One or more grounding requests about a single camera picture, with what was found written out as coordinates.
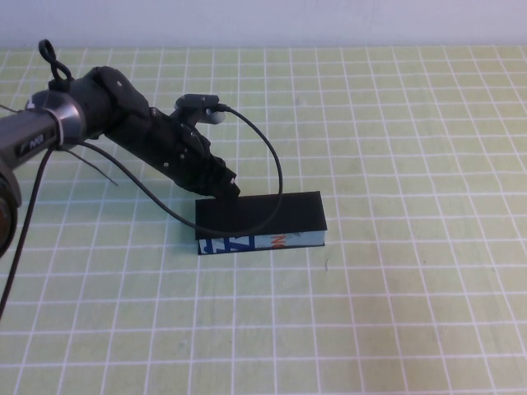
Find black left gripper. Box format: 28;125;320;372
111;106;242;203

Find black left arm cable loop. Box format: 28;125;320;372
38;39;75;91

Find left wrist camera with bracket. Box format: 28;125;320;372
171;93;226;133

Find black printed glasses case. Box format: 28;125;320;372
193;191;329;257

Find green white-checked tablecloth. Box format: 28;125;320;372
0;45;527;395

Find black left camera cable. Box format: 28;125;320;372
0;105;286;318

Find thin left zip tie tail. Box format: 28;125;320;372
65;146;121;188

